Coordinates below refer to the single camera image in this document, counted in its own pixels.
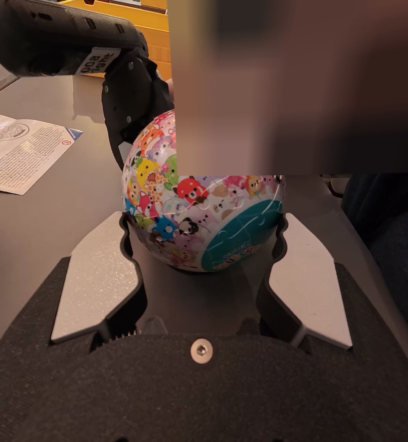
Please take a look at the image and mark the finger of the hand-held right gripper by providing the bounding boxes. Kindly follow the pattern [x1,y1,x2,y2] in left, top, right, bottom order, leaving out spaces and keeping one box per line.
[117,139,135,164]

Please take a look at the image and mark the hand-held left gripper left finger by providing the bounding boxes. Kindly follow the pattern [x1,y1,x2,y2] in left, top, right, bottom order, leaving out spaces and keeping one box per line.
[50,211,148,344]

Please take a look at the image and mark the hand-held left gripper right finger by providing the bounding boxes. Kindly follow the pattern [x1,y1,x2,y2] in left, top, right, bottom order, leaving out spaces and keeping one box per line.
[256,213,354,350]

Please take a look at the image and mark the colourful cartoon puzzle ball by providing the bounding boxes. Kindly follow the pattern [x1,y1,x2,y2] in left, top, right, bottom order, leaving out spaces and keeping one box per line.
[121,110,287,274]

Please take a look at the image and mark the yellow plastic bin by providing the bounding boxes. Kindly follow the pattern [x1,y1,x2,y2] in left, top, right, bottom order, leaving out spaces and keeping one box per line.
[58,0,172,76]

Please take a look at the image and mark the person's dark trousers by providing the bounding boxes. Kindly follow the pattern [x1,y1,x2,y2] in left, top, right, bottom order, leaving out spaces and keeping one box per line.
[341,173,408,347]

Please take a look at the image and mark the white instruction leaflet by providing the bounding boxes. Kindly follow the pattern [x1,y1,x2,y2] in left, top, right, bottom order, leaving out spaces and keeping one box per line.
[0,111,84,196]

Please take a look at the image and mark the black chair armrest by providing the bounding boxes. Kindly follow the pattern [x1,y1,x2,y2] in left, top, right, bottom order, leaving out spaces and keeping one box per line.
[330,178,350,200]

